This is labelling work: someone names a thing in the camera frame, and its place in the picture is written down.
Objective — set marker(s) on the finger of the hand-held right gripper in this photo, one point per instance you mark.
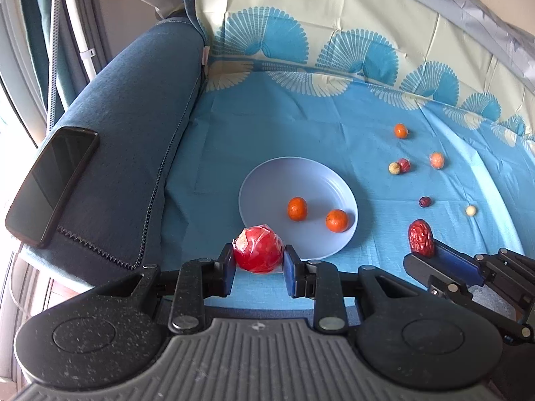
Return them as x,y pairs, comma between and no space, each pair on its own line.
455,261
434,277

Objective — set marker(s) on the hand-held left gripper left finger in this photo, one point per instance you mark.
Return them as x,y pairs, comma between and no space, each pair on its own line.
228,272

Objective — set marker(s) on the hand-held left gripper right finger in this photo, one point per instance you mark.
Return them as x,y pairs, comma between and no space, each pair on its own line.
290,274

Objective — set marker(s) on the large red fruit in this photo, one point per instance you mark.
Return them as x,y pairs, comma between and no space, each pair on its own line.
257,250

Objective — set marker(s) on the wrinkled red date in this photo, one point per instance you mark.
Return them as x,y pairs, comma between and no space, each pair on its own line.
421,238

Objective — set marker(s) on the light blue plate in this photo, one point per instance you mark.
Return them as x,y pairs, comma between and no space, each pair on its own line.
284,179

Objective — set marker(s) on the plastic orange fruit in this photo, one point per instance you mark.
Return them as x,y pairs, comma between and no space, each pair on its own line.
437,160

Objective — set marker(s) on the small red fruit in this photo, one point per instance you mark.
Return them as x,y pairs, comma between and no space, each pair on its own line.
404,165

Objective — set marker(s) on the beige round fruit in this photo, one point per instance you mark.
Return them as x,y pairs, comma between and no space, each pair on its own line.
393,168

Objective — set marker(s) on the small orange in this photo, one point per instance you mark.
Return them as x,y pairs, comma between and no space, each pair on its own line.
297,209
401,130
337,220

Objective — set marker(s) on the cream round fruit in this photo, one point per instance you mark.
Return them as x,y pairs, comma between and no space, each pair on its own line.
471,210

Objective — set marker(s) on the dark red round fruit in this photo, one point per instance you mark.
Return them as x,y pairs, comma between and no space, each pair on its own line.
424,202

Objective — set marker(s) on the blue fan print cloth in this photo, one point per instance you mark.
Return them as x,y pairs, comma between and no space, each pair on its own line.
334,112

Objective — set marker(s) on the blue sofa armrest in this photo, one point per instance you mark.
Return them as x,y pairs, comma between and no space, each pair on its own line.
138,112

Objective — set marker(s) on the black smartphone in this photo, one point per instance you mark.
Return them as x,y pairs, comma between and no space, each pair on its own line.
50,183

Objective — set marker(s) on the white garment steamer stand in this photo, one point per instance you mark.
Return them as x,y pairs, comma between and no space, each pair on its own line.
79,21

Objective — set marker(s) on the teal curtain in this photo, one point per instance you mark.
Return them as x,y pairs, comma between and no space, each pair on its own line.
37,16

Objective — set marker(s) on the window frame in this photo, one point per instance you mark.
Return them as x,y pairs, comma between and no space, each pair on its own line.
16,50

